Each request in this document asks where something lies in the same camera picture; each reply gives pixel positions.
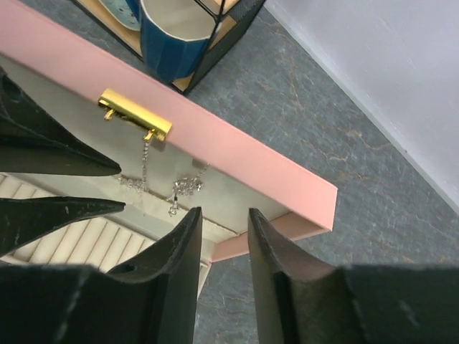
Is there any silver rhinestone necklace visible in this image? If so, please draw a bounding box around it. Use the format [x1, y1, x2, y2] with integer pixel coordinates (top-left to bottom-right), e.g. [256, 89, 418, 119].
[120, 138, 211, 218]

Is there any blue mug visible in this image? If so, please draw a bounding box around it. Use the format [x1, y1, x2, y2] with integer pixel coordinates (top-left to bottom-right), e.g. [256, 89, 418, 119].
[139, 0, 215, 82]

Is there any pink jewelry box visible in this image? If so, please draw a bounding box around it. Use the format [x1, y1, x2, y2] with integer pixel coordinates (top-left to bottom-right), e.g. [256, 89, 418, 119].
[1, 1, 337, 281]

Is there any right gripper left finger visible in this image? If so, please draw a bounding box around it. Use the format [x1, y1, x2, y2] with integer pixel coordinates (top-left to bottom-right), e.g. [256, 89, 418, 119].
[108, 207, 203, 343]

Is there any floral light blue plate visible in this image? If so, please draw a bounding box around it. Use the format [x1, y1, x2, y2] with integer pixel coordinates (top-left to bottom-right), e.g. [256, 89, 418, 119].
[99, 0, 141, 32]

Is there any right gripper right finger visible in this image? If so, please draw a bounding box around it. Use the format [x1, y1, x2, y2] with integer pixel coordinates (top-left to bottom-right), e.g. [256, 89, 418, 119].
[247, 208, 335, 343]

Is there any black wire shelf rack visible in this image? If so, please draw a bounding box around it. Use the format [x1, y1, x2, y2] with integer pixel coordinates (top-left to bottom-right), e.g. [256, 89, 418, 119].
[75, 1, 264, 95]

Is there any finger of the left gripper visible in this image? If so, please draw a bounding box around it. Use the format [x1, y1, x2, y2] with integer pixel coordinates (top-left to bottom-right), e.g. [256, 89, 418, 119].
[1, 70, 121, 176]
[1, 196, 126, 256]

